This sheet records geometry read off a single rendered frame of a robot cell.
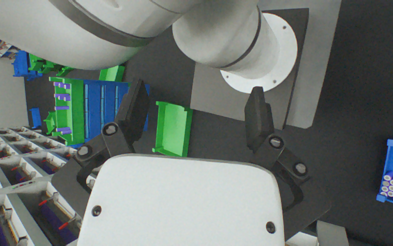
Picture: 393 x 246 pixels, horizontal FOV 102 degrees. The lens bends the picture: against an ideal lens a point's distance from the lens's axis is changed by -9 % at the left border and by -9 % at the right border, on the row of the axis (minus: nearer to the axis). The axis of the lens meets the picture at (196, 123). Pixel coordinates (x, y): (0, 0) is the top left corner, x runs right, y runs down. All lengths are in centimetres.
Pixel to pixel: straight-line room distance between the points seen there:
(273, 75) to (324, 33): 15
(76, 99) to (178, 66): 53
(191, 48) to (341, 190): 76
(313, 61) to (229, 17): 35
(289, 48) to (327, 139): 44
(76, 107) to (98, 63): 77
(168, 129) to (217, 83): 62
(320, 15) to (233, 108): 30
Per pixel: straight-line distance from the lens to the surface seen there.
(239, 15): 18
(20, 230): 101
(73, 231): 98
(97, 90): 98
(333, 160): 82
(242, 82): 47
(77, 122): 96
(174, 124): 103
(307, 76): 50
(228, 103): 49
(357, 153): 82
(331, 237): 85
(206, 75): 53
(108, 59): 18
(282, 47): 46
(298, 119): 50
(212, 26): 22
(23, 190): 133
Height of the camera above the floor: 78
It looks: 56 degrees down
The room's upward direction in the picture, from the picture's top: 102 degrees counter-clockwise
